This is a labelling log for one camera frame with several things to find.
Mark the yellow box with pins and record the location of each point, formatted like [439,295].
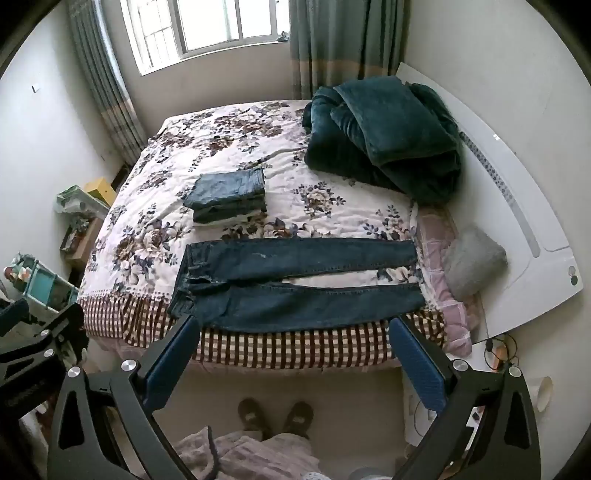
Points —
[99,191]

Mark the pile of folded blue jeans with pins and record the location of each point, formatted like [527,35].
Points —
[226,189]

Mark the grey cloth piece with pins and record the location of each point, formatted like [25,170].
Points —
[473,261]

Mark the dark green plush blanket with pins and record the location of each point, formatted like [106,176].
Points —
[383,129]

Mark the window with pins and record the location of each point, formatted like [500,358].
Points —
[207,27]

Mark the person's right shoe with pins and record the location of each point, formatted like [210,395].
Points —
[298,417]

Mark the green striped curtain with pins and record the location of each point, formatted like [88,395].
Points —
[341,41]
[106,83]

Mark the storage cart with teal bins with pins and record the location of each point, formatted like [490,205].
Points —
[41,284]

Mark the white paper roll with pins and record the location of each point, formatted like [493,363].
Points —
[540,392]

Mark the pink checked pillow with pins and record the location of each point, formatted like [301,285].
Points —
[434,230]

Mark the person's left shoe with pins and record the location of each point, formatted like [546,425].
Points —
[253,417]

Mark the person's pink checked clothing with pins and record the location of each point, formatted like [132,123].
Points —
[258,457]

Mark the white and green bag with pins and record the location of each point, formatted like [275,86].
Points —
[76,201]

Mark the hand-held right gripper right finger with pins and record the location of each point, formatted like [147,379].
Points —
[418,369]

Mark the person's shoe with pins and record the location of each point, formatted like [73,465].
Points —
[253,417]
[298,417]

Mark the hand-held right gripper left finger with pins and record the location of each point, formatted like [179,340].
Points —
[171,364]

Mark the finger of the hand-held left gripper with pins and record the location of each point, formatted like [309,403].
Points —
[51,337]

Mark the red checked bedsheet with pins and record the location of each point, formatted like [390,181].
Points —
[300,348]

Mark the dark blue jeans pants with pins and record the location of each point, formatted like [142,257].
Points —
[300,263]

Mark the floral fleece blanket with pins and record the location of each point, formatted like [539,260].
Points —
[184,138]

